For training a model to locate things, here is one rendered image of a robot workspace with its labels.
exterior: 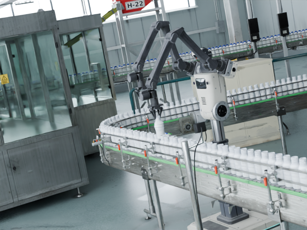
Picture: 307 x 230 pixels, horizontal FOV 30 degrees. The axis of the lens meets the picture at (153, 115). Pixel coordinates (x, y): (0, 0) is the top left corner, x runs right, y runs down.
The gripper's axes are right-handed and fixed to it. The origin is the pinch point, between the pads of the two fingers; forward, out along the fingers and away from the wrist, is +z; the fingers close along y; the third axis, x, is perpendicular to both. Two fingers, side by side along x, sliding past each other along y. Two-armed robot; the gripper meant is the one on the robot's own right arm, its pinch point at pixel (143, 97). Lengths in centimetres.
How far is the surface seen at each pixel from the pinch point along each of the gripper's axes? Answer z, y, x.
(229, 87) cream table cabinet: 53, -266, -260
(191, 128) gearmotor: 50, -80, -69
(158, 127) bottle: 17, 17, 47
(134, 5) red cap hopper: -93, -290, -547
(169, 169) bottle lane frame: 45, 21, 61
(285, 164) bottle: 26, 18, 181
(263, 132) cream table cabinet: 127, -305, -247
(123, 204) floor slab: 141, -42, -187
